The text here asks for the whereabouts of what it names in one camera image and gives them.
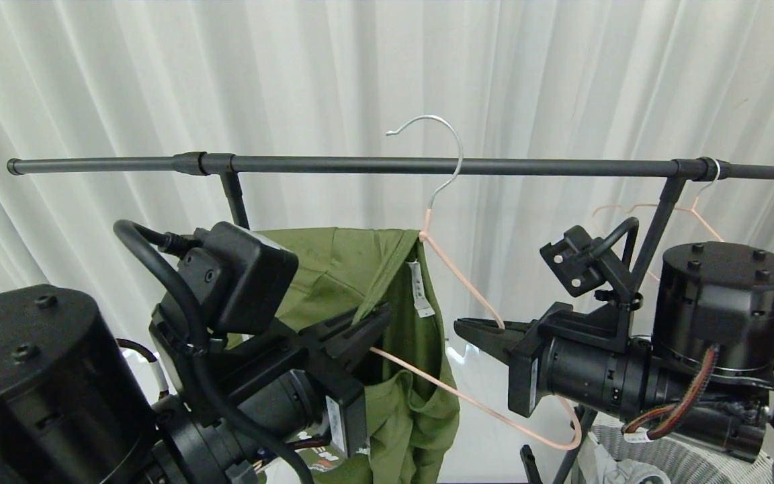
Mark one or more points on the white curtain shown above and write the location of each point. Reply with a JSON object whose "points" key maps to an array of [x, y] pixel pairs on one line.
{"points": [[360, 67]]}

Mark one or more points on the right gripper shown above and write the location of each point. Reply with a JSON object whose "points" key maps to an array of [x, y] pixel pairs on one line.
{"points": [[582, 376]]}

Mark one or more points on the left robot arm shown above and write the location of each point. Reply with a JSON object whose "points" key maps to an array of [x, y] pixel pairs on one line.
{"points": [[37, 390]]}

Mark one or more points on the green printed shirt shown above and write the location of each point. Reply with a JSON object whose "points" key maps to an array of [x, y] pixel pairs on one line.
{"points": [[347, 269]]}

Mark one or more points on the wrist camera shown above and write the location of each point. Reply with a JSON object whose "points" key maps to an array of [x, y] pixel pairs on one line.
{"points": [[572, 262], [246, 275]]}

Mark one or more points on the pink clothes hanger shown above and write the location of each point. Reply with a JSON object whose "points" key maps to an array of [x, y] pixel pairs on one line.
{"points": [[428, 222], [707, 224]]}

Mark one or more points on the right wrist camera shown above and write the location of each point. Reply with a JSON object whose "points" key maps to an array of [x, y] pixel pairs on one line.
{"points": [[572, 262]]}

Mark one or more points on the black clothes rack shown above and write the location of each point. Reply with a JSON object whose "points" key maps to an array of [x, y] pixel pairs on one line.
{"points": [[360, 164]]}

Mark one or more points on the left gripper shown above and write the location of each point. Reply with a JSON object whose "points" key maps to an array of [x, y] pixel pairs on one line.
{"points": [[273, 396]]}

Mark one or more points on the white laundry basket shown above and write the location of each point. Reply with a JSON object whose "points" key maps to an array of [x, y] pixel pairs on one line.
{"points": [[696, 465]]}

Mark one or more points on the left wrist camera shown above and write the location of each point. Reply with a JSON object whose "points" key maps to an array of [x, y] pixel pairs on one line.
{"points": [[246, 275]]}

